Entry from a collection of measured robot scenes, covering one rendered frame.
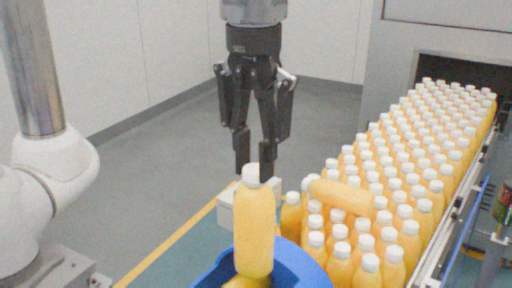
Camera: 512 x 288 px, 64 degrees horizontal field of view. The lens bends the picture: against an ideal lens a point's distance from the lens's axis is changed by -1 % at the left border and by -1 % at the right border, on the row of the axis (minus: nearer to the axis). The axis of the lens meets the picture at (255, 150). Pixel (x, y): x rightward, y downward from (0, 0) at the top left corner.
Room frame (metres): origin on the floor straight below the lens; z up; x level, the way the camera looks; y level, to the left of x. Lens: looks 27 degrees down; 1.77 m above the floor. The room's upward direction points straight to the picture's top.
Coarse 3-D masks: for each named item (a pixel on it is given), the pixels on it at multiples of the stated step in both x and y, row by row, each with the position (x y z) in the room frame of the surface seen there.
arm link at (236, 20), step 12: (228, 0) 0.53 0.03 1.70; (240, 0) 0.52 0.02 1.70; (252, 0) 0.51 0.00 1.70; (264, 0) 0.52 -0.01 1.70; (276, 0) 0.52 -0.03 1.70; (228, 12) 0.53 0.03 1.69; (240, 12) 0.52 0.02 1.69; (252, 12) 0.51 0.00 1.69; (264, 12) 0.52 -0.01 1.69; (276, 12) 0.53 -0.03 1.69; (240, 24) 0.53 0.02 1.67; (252, 24) 0.53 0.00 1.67; (264, 24) 0.53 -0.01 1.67
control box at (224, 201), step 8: (272, 184) 1.07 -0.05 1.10; (280, 184) 1.09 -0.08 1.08; (224, 192) 1.02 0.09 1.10; (232, 192) 1.02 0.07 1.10; (280, 192) 1.09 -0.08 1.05; (216, 200) 0.99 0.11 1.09; (224, 200) 0.98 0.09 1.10; (232, 200) 0.98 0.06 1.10; (280, 200) 1.10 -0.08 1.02; (224, 208) 0.98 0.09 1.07; (232, 208) 0.96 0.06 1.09; (224, 216) 0.98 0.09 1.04; (232, 216) 0.96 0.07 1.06; (224, 224) 0.98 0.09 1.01; (232, 224) 0.96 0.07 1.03
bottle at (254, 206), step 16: (240, 192) 0.55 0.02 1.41; (256, 192) 0.54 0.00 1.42; (272, 192) 0.56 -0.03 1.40; (240, 208) 0.53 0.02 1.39; (256, 208) 0.53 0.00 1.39; (272, 208) 0.54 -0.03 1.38; (240, 224) 0.53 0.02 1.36; (256, 224) 0.52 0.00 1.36; (272, 224) 0.54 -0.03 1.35; (240, 240) 0.53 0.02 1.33; (256, 240) 0.52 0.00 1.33; (272, 240) 0.54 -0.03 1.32; (240, 256) 0.53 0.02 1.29; (256, 256) 0.52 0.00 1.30; (272, 256) 0.54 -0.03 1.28; (240, 272) 0.53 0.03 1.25; (256, 272) 0.52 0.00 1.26
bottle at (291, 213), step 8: (288, 208) 0.98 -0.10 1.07; (296, 208) 0.98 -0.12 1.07; (280, 216) 1.00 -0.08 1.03; (288, 216) 0.98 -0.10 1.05; (296, 216) 0.97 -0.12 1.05; (280, 224) 1.00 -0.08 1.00; (288, 224) 0.97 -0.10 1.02; (296, 224) 0.97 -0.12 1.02; (280, 232) 0.99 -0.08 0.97; (288, 232) 0.97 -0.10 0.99; (296, 232) 0.97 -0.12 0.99; (288, 240) 0.97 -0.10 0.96; (296, 240) 0.97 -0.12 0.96
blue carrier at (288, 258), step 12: (276, 240) 0.64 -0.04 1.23; (228, 252) 0.66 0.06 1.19; (276, 252) 0.61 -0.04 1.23; (288, 252) 0.61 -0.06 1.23; (300, 252) 0.62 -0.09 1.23; (216, 264) 0.68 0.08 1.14; (228, 264) 0.72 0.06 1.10; (276, 264) 0.65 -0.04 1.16; (288, 264) 0.58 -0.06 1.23; (300, 264) 0.59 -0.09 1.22; (312, 264) 0.60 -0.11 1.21; (204, 276) 0.65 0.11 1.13; (216, 276) 0.68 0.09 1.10; (228, 276) 0.71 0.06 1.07; (276, 276) 0.65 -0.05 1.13; (288, 276) 0.63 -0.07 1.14; (300, 276) 0.56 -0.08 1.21; (312, 276) 0.57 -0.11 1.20; (324, 276) 0.59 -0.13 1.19
